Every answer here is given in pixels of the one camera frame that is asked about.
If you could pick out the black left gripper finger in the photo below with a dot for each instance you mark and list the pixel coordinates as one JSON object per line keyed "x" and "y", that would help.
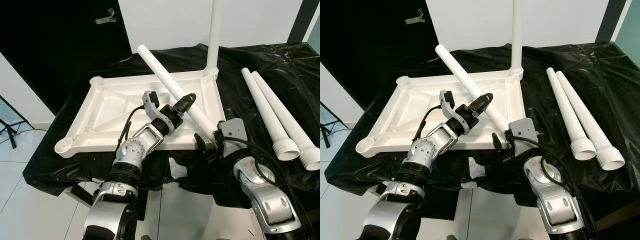
{"x": 483, "y": 102}
{"x": 186, "y": 102}

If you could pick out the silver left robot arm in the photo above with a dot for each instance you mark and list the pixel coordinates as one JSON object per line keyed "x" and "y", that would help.
{"x": 130, "y": 155}
{"x": 425, "y": 155}

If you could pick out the black tripod stand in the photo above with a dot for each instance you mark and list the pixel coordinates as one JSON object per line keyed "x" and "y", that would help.
{"x": 5, "y": 127}
{"x": 327, "y": 127}

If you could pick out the black plastic cover sheet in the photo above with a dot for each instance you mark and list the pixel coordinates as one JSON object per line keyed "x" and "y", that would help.
{"x": 65, "y": 165}
{"x": 365, "y": 165}

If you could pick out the black door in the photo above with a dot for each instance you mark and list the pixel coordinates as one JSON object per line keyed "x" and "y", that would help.
{"x": 55, "y": 45}
{"x": 365, "y": 45}

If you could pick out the teal glass panel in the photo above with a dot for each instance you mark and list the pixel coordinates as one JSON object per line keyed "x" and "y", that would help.
{"x": 315, "y": 37}
{"x": 630, "y": 30}

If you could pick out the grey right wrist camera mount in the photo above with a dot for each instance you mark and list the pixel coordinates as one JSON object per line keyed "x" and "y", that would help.
{"x": 522, "y": 131}
{"x": 232, "y": 132}

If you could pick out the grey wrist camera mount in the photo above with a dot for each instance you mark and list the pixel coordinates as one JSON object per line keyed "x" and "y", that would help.
{"x": 152, "y": 102}
{"x": 232, "y": 132}
{"x": 448, "y": 102}
{"x": 522, "y": 131}

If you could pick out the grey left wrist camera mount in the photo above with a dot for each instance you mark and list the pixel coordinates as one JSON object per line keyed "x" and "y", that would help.
{"x": 448, "y": 102}
{"x": 152, "y": 102}

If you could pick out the black wall pillar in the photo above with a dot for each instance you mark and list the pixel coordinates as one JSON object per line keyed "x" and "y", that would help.
{"x": 302, "y": 20}
{"x": 610, "y": 20}

